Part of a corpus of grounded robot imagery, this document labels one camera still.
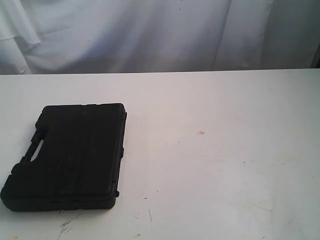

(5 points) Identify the black plastic tool case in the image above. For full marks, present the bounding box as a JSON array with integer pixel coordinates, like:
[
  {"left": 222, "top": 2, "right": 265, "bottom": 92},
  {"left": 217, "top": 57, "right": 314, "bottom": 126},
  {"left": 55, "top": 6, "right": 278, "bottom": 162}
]
[{"left": 0, "top": 103, "right": 127, "bottom": 212}]

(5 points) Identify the white backdrop cloth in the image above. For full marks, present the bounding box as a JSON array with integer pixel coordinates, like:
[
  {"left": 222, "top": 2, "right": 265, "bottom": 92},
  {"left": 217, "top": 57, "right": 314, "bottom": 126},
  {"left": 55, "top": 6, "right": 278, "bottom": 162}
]
[{"left": 0, "top": 0, "right": 320, "bottom": 75}]

